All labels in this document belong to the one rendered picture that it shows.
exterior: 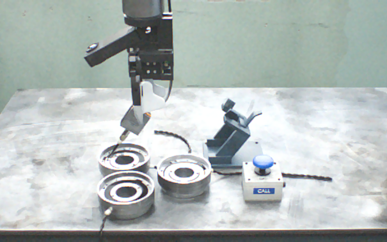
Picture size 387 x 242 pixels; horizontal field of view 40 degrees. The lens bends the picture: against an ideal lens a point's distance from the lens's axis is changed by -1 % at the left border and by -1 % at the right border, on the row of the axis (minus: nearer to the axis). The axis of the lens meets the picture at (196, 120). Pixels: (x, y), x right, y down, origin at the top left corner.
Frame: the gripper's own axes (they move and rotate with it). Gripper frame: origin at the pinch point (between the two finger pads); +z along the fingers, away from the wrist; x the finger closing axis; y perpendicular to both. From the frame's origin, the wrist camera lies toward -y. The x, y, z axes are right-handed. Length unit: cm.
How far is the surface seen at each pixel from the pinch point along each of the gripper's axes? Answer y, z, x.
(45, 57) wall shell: -59, 48, 157
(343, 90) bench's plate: 52, 13, 38
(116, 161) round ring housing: -5.1, 11.0, 0.5
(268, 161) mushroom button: 24.5, 5.9, -8.7
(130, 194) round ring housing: -1.4, 12.3, -9.4
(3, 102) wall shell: -84, 73, 157
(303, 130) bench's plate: 36.8, 13.3, 16.1
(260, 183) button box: 22.8, 9.1, -11.1
